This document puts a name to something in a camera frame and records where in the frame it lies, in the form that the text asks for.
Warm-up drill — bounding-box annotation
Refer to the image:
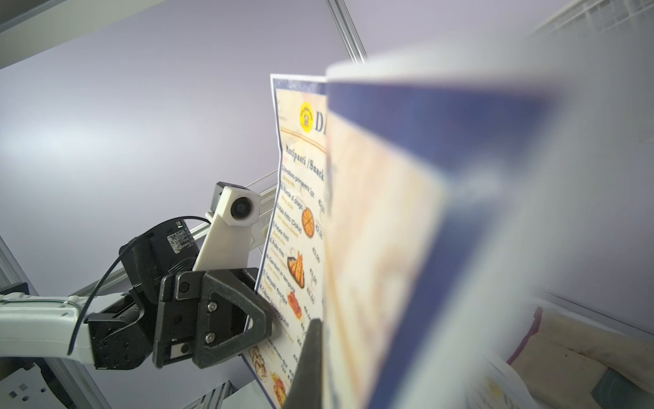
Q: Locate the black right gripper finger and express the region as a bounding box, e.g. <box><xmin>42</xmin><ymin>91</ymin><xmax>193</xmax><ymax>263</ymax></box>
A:
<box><xmin>283</xmin><ymin>319</ymin><xmax>323</xmax><ymax>409</ymax></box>

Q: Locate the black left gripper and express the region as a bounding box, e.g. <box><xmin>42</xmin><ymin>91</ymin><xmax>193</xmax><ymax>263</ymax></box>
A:
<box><xmin>86</xmin><ymin>269</ymin><xmax>274</xmax><ymax>371</ymax></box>

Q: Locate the dim sum menu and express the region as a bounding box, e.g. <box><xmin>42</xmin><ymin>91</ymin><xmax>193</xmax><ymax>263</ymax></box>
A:
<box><xmin>244</xmin><ymin>39</ymin><xmax>563</xmax><ymax>408</ymax></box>
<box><xmin>465</xmin><ymin>352</ymin><xmax>539</xmax><ymax>409</ymax></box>

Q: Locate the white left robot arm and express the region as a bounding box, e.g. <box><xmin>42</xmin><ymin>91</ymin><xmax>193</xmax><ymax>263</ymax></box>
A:
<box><xmin>1</xmin><ymin>216</ymin><xmax>273</xmax><ymax>371</ymax></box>

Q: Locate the white two-tier mesh shelf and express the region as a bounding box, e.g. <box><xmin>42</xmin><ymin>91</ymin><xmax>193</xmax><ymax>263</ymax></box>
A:
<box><xmin>73</xmin><ymin>185</ymin><xmax>264</xmax><ymax>298</ymax></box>

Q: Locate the beige oven mitt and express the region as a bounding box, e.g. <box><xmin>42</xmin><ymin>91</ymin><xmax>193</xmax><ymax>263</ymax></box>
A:
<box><xmin>508</xmin><ymin>308</ymin><xmax>653</xmax><ymax>408</ymax></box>

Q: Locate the white wire wall basket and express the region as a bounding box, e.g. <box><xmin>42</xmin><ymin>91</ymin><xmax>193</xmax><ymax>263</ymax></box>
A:
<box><xmin>533</xmin><ymin>0</ymin><xmax>653</xmax><ymax>34</ymax></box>

